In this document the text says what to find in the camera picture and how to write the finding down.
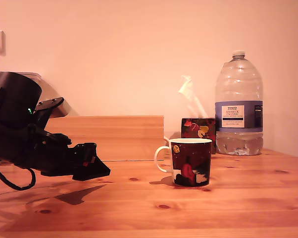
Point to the dark picture-print mug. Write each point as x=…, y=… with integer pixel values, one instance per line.
x=191, y=161

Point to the floral tissue box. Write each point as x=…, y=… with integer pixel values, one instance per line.
x=197, y=129

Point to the white tissue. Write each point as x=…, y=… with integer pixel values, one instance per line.
x=192, y=96

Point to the large clear water bottle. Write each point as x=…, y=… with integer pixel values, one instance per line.
x=239, y=94

